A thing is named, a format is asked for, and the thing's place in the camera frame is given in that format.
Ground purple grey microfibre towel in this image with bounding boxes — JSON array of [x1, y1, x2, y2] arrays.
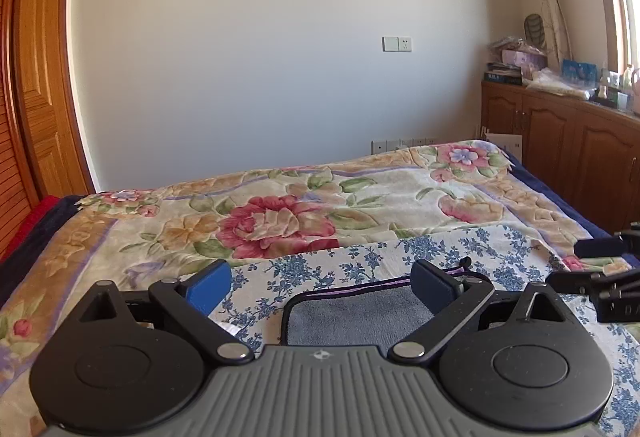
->
[[280, 277, 433, 353]]

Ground wooden room door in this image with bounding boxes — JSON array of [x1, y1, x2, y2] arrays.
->
[[11, 0, 94, 197]]

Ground dark blue bed sheet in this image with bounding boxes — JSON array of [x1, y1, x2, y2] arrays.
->
[[485, 151, 639, 273]]

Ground blue floral white cloth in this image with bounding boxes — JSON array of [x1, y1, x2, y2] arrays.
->
[[211, 225, 639, 436]]

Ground floral bed blanket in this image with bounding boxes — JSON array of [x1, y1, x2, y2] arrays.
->
[[1, 140, 572, 436]]

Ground wooden side cabinet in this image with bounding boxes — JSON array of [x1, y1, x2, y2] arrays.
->
[[480, 82, 639, 233]]

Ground white paper bag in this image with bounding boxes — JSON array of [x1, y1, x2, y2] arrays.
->
[[486, 132, 523, 162]]

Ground blue box on cabinet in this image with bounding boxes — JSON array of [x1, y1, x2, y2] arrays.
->
[[561, 59, 599, 88]]

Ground clear plastic bag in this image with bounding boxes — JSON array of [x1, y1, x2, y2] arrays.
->
[[525, 67, 597, 101]]

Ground red blanket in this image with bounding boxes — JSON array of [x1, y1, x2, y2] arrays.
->
[[1, 195, 61, 263]]

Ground pink box on cabinet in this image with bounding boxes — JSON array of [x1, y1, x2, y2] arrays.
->
[[501, 49, 548, 78]]

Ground dark book stack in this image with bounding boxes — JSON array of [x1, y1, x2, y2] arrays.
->
[[484, 62, 523, 86]]

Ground wooden slatted wardrobe door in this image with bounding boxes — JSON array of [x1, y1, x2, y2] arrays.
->
[[1, 0, 40, 254]]

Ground low wall socket row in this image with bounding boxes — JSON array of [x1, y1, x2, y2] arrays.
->
[[371, 138, 436, 155]]

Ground white wall switch socket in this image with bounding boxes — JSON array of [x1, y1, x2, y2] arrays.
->
[[382, 36, 412, 52]]

